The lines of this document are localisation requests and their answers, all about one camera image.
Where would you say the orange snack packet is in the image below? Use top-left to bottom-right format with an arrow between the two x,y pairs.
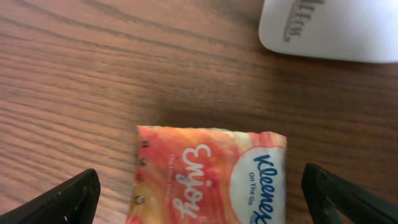
126,126 -> 287,223

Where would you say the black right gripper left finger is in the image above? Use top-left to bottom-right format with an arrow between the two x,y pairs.
1,169 -> 101,224

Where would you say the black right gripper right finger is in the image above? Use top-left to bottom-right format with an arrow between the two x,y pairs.
301,163 -> 397,224

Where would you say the white barcode scanner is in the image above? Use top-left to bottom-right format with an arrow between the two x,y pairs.
259,0 -> 397,63

